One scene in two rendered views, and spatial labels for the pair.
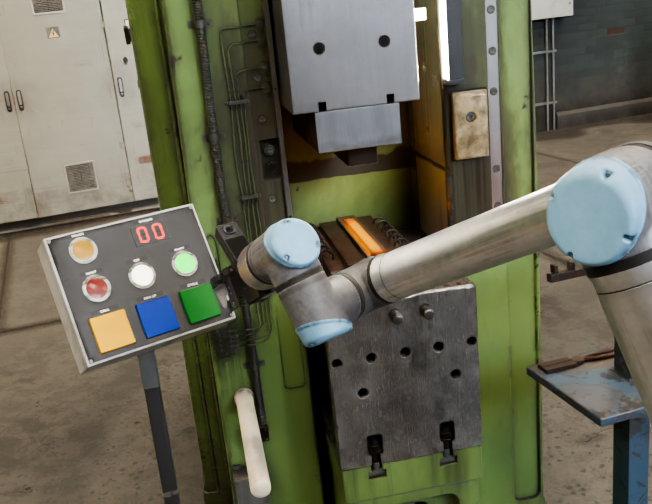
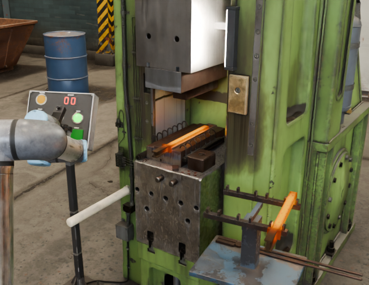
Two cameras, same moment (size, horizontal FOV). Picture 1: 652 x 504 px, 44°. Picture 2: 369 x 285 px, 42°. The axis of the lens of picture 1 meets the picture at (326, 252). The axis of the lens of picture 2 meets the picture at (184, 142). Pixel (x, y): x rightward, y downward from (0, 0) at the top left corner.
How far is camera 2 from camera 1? 1.64 m
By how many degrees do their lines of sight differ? 40
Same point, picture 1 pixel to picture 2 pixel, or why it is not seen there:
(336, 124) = (153, 75)
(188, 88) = (118, 40)
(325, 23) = (151, 24)
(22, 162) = not seen: hidden behind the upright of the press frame
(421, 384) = (171, 217)
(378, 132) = (171, 85)
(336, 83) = (154, 55)
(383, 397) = (155, 215)
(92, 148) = not seen: hidden behind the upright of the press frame
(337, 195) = (217, 112)
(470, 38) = (244, 46)
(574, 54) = not seen: outside the picture
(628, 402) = (214, 272)
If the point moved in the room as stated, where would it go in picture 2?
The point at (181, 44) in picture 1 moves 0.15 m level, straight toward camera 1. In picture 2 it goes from (117, 20) to (96, 23)
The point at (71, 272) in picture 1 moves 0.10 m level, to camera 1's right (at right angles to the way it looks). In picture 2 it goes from (33, 106) to (44, 110)
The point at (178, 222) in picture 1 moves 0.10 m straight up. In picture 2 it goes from (84, 99) to (82, 80)
